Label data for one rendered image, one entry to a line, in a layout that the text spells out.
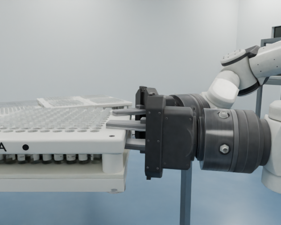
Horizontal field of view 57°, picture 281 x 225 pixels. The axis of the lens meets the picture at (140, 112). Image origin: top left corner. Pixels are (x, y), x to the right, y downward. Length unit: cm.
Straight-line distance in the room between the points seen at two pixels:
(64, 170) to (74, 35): 428
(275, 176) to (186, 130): 13
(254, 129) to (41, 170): 28
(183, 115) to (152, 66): 487
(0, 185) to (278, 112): 37
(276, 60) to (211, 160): 51
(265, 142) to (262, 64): 49
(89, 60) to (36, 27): 96
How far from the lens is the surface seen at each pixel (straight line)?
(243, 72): 84
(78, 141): 33
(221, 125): 35
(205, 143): 34
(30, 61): 442
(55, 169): 37
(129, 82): 495
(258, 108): 395
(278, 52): 81
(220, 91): 62
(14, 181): 38
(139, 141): 39
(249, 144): 35
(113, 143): 33
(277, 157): 38
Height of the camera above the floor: 112
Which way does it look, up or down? 10 degrees down
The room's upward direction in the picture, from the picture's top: straight up
